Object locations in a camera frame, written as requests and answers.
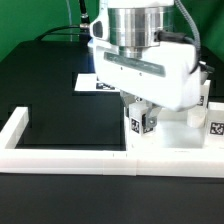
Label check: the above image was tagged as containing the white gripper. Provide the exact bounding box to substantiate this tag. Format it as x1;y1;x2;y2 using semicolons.
93;39;200;128

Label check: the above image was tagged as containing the white square tabletop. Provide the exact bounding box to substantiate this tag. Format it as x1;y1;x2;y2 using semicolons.
125;109;207;152

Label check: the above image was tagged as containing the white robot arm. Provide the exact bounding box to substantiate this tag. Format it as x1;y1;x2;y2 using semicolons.
90;0;200;128

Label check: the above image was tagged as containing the white marker sheet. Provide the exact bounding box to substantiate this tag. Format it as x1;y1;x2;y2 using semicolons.
74;73;118;93

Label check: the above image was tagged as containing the white U-shaped fence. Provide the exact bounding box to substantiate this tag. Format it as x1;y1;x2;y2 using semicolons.
0;107;224;178

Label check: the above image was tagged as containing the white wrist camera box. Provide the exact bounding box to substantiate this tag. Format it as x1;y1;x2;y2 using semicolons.
90;14;109;41

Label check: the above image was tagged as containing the black cable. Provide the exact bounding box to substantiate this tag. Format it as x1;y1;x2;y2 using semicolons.
34;0;93;42

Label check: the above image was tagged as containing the braided grey camera cable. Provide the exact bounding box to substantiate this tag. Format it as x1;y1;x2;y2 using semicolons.
156;0;216;74

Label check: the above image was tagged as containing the grey thin cable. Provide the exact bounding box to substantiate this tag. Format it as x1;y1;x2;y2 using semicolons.
65;0;74;42

